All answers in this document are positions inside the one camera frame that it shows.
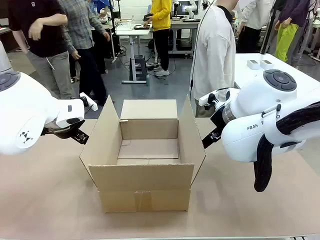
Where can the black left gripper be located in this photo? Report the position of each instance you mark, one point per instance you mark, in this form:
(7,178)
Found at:
(65,130)

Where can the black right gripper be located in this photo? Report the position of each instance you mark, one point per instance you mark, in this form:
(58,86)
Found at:
(218,117)

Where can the brown cardboard box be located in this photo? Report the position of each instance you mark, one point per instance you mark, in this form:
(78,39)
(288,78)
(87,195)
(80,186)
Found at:
(140,180)

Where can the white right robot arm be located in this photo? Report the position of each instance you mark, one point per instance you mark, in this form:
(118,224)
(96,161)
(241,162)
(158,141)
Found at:
(240,140)

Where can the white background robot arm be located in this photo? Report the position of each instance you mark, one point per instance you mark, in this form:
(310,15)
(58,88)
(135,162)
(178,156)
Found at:
(193,8)

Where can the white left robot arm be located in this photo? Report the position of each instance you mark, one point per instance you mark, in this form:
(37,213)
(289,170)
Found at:
(30,105)

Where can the large white table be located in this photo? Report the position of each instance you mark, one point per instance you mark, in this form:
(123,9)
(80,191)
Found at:
(242,62)

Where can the small grey-green bottle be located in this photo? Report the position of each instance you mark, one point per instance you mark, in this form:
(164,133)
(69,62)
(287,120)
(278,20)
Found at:
(148,81)

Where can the small white box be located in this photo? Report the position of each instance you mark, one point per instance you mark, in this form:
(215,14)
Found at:
(253,65)
(267,66)

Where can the grey step stool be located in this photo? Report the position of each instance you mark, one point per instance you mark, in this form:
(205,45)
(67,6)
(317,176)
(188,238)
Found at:
(141,67)

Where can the person in white sweatshirt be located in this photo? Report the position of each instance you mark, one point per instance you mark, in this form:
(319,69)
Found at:
(212,50)

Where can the person in black t-shirt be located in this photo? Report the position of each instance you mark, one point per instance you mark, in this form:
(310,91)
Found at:
(42,37)

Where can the person in plaid shirt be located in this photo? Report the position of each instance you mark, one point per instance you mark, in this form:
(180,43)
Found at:
(80,30)

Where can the white cylindrical air purifier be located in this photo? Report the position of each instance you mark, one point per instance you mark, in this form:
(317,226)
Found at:
(3,60)

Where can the person in white shirt black trousers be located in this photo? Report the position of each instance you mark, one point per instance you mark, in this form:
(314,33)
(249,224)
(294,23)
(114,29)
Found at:
(252,37)

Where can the white standing desk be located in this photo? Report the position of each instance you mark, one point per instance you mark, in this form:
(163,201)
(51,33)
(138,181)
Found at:
(132,31)

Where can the clear plastic container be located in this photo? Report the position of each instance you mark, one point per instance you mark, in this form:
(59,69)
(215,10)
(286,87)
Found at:
(125,23)

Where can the person in purple top lime trousers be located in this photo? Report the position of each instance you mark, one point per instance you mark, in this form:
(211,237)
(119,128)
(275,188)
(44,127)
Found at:
(285,42)

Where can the black vertical pole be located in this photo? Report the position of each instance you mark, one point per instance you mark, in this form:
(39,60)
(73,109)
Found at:
(268,30)

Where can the person in grey trousers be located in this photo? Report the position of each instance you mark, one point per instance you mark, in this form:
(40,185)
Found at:
(301,45)

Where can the person in yellow jacket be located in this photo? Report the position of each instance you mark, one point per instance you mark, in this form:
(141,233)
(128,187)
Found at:
(160,15)

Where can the computer monitor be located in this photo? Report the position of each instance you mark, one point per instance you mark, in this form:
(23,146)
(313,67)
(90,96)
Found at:
(187,7)

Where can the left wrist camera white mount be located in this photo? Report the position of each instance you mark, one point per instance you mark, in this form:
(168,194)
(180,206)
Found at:
(93,106)

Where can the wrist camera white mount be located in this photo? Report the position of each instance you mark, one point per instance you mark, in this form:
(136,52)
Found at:
(93,106)
(206,98)

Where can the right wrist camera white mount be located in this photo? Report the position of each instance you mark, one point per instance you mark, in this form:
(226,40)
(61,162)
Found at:
(206,98)

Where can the grey frame work table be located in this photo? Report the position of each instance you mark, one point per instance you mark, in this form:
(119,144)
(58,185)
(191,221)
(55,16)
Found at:
(186,22)

